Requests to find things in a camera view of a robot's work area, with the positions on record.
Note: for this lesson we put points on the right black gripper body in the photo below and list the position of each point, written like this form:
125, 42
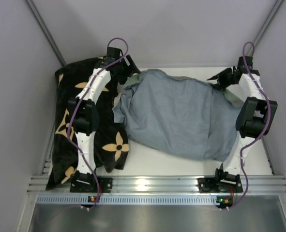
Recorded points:
226, 77

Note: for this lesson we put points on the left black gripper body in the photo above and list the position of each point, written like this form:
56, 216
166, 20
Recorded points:
127, 68

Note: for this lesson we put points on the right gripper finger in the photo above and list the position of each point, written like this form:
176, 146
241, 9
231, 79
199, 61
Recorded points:
220, 87
220, 74

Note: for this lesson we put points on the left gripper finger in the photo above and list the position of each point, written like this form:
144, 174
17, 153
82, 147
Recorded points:
132, 66
122, 78

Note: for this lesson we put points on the white pillow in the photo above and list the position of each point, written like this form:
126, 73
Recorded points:
233, 99

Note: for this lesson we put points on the blue pillow cover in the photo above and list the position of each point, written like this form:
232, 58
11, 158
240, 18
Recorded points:
181, 116

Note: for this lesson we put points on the patchwork green beige pillowcase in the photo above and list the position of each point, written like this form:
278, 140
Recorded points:
132, 80

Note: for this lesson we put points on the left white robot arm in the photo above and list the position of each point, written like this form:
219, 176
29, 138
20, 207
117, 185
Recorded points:
84, 115

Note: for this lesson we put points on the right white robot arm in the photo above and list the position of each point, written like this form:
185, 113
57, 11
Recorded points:
253, 122

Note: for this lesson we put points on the black floral pillow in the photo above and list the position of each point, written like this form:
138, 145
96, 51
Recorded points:
111, 143

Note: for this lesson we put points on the right corner aluminium profile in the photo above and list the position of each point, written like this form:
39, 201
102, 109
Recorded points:
250, 46

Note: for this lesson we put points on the corner aluminium profile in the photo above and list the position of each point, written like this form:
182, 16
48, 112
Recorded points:
43, 27
250, 46

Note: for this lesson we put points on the left corner aluminium profile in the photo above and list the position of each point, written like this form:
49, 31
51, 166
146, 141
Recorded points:
43, 27

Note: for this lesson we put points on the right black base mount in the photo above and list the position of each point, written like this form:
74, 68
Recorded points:
208, 184

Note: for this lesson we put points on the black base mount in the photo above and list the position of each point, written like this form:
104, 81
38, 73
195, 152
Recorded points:
208, 184
104, 184

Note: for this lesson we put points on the aluminium mounting rail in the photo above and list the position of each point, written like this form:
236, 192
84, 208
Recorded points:
183, 185

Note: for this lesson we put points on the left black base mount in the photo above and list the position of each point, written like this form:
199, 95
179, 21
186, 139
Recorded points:
104, 184

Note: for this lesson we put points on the grey slotted cable duct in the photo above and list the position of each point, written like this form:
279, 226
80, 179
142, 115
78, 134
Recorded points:
134, 200

